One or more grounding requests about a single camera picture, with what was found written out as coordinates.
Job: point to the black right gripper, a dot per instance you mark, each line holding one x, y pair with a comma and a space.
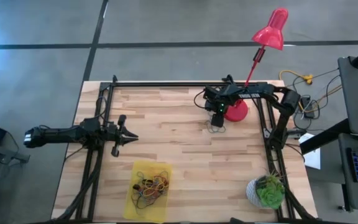
219, 98

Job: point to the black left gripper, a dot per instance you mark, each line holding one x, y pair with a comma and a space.
115, 133

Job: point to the yellow rubber band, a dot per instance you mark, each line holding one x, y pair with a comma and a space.
149, 190
158, 186

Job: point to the yellow translucent plastic bin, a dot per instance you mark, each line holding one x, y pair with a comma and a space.
160, 213

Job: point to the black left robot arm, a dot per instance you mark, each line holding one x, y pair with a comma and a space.
57, 135

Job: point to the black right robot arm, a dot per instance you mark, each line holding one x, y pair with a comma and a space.
287, 102

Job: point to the white pot with succulent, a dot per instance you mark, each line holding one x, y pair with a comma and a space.
270, 193

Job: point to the black power brick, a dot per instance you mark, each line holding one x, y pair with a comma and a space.
308, 109

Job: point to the white paper sheet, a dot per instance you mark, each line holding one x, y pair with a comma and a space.
312, 158

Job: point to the red desk lamp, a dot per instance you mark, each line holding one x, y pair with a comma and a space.
270, 31

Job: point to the black diagonal desk bar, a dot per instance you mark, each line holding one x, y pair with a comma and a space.
325, 138

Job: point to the grey metal stand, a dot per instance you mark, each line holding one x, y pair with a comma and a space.
8, 154

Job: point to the dark grey desk panel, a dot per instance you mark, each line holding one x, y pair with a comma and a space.
356, 93

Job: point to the black frame clamp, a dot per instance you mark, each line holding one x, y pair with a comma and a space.
114, 78
228, 77

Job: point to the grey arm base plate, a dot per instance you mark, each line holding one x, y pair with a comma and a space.
295, 133

